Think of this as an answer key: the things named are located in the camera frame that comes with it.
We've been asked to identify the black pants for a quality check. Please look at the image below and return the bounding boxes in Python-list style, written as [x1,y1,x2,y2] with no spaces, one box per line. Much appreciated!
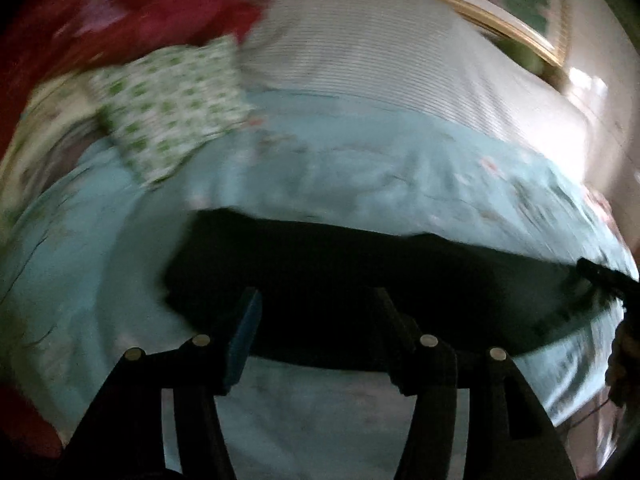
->
[160,209,617,372]

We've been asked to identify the person right hand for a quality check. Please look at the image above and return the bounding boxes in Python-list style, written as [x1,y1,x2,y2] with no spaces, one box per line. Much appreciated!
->
[605,311,639,408]

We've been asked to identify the light blue floral duvet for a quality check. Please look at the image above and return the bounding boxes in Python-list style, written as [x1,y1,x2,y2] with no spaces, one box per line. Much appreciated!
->
[1,91,638,479]

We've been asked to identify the cream patterned folded blanket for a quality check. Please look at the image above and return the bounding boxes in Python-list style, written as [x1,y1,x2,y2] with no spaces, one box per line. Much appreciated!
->
[1,72,107,240]

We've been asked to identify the green white checkered pillow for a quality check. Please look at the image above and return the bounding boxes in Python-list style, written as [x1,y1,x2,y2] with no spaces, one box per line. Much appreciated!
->
[88,35,253,186]

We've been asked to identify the white striped bedsheet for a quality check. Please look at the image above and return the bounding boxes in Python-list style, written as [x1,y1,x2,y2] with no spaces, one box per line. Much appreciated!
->
[241,0,591,180]

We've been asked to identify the red quilted jacket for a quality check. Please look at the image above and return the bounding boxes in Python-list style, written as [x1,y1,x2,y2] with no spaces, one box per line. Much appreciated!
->
[1,0,270,148]

